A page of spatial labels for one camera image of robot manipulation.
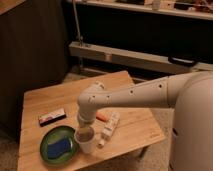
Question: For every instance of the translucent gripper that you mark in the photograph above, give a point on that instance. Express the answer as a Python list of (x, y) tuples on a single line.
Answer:
[(85, 133)]

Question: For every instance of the white ceramic cup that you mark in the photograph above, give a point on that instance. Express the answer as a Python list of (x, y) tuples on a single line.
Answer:
[(88, 146)]

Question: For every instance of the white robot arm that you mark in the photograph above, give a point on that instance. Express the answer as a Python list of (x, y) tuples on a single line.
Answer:
[(189, 95)]

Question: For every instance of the small white piece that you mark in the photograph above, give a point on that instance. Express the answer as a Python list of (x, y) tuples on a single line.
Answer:
[(101, 143)]

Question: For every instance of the orange carrot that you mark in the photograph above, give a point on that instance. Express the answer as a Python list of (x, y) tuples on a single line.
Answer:
[(101, 117)]

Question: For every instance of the green plate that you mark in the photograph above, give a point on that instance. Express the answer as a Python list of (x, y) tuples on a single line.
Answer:
[(54, 135)]

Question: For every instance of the blue sponge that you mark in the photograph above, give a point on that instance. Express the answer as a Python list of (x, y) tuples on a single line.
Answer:
[(58, 148)]

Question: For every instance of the wooden table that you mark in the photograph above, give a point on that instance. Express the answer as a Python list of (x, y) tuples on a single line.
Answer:
[(137, 129)]

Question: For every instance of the dark snack bar box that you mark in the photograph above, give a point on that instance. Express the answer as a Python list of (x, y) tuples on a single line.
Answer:
[(51, 117)]

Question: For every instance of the metal pole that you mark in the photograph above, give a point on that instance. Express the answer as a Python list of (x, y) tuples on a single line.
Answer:
[(80, 40)]

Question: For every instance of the grey metal shelf rail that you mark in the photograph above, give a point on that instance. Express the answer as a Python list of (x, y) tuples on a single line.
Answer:
[(133, 59)]

